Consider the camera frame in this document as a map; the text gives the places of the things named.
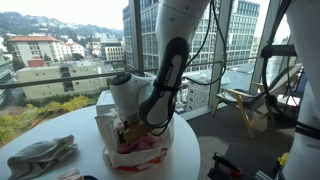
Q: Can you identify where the dark window handrail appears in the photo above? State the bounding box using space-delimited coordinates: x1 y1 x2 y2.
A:
0 54 264 90

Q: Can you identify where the wooden lounge chair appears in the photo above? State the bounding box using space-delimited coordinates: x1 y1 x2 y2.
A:
211 62 303 139

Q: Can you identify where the beige wrist camera box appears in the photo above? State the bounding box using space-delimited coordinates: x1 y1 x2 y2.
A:
122 121 150 145

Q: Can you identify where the black stand crossbar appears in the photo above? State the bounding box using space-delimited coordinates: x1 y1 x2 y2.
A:
259 43 298 58

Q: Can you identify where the grey crumpled cloth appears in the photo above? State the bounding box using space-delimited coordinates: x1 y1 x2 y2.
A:
7 134 79 180

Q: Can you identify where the black red floor tool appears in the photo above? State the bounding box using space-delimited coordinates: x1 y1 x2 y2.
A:
207 152 245 180

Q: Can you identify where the grey window post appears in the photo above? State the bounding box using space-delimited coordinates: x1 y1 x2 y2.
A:
208 0 234 108
249 0 282 96

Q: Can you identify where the white red plastic bag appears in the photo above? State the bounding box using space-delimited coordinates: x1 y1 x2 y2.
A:
94 111 175 173

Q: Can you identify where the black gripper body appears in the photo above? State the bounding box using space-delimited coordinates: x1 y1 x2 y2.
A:
116 120 130 145

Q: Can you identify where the white rectangular box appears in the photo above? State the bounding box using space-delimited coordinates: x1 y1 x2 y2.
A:
95 89 116 116

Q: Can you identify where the blue fabric seat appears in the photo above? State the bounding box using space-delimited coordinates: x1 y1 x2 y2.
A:
294 71 308 98

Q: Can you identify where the grey window base frame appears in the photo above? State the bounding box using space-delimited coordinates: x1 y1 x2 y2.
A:
179 104 214 121

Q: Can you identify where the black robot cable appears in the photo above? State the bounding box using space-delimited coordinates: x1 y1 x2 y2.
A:
181 0 228 87

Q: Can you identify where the small yellow object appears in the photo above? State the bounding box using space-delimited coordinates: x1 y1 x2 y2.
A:
277 152 291 167

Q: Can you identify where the cream cloth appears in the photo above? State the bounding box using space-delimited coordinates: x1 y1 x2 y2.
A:
54 168 84 180

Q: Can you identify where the dark window mullion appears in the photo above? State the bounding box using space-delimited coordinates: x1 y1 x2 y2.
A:
128 0 145 78

